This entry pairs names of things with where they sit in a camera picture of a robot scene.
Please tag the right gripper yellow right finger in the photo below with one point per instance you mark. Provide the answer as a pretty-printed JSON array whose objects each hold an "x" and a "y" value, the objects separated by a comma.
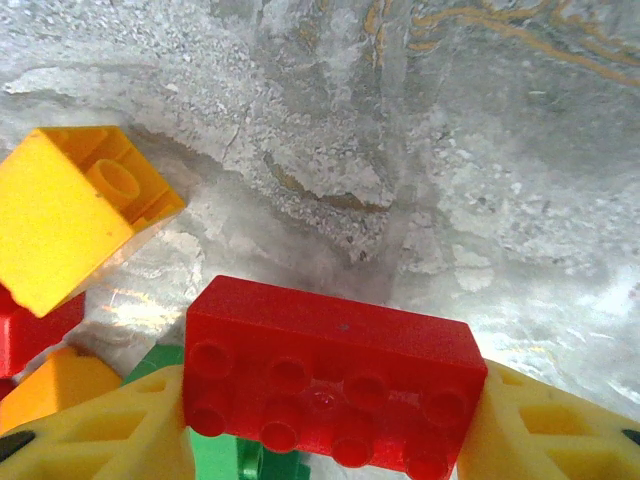
[{"x": 505, "y": 430}]

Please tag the yellow lego brick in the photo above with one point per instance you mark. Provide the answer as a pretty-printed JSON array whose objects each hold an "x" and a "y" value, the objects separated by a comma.
[{"x": 50, "y": 225}]

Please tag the green lego brick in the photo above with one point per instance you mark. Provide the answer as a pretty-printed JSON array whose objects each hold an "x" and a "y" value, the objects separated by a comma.
[{"x": 215, "y": 457}]

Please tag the red lego brick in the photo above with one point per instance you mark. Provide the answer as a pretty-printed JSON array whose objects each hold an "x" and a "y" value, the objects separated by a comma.
[
  {"x": 30, "y": 335},
  {"x": 325, "y": 350}
]

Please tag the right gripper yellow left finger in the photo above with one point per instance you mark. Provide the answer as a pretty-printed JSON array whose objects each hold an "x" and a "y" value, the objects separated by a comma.
[{"x": 150, "y": 395}]

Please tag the orange lego brick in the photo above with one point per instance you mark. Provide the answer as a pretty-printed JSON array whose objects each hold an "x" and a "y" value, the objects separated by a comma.
[{"x": 60, "y": 385}]

